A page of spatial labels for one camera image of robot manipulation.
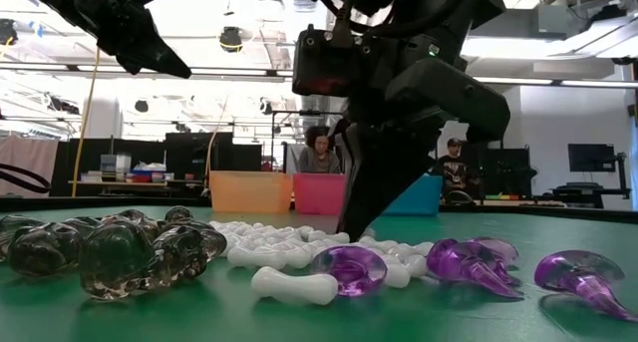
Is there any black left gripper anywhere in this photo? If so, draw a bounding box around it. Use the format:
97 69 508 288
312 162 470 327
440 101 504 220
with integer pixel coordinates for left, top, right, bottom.
74 0 193 80

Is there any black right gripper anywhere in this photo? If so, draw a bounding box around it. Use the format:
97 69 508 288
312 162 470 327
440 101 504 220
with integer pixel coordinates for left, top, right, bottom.
329 27 512 243

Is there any pink plastic bin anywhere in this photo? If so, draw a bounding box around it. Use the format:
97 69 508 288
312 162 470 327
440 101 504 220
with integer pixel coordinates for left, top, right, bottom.
292 172 348 216

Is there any blue plastic bin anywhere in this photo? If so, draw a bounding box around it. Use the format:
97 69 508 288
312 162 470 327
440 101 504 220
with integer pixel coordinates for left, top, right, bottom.
383 174 443 217

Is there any orange plastic bin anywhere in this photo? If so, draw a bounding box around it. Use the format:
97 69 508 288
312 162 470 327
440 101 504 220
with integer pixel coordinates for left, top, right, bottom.
208 171 294 214

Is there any person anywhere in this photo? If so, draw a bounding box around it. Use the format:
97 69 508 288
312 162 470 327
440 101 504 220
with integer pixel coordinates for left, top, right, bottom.
297 126 343 174
431 137 482 203

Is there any round black ceiling device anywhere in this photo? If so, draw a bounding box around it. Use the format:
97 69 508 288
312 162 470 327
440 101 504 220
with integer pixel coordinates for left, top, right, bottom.
218 26 244 54

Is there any clear plastic storage box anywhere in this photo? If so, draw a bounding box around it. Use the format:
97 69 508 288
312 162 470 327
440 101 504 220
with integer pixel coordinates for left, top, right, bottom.
99 153 134 182

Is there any blue and red box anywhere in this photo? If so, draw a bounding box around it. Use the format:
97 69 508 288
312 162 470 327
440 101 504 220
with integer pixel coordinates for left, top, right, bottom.
130 162 168 184

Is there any wooden shelf board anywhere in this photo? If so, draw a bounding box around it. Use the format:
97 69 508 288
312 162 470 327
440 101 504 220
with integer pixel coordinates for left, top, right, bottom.
68 178 206 188

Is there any pink curtain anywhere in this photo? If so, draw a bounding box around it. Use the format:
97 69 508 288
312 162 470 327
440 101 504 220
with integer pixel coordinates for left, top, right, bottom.
0 135 60 199

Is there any green table mat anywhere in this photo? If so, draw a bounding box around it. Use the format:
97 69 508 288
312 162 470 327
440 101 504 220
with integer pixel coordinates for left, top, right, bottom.
0 205 638 342

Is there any black office desk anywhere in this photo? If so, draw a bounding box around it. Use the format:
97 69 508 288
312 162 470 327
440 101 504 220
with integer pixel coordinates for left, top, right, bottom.
531 180 634 211

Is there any black computer monitor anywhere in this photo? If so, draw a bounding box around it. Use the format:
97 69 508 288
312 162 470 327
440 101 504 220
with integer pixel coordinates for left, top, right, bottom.
567 143 617 173

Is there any black monitor stand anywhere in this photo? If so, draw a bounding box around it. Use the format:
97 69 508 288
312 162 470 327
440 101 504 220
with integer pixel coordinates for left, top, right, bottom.
615 152 632 199

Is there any long ceiling light rail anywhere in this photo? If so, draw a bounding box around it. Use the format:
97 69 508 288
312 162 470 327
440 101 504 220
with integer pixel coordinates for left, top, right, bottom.
0 62 638 90

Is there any black metal rig frame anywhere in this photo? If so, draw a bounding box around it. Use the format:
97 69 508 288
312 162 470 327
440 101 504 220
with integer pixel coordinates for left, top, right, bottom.
271 110 345 170

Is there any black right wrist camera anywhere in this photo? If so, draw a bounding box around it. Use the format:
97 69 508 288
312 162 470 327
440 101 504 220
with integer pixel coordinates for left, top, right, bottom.
291 24 381 98

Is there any black partition wall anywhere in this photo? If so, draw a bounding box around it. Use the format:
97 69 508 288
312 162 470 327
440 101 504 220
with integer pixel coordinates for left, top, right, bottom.
49 131 264 199

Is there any yellow extension cable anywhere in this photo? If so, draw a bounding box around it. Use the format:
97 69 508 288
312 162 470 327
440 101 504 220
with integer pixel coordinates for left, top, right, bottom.
72 47 101 198

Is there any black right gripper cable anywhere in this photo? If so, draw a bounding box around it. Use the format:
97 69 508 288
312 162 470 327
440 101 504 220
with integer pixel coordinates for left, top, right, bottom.
318 0 470 39

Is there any black table frame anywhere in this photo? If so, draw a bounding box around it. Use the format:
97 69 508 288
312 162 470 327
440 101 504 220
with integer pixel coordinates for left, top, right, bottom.
0 195 638 225

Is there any black cable loop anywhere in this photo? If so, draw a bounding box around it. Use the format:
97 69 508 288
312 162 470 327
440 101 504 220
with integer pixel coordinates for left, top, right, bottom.
0 163 52 193

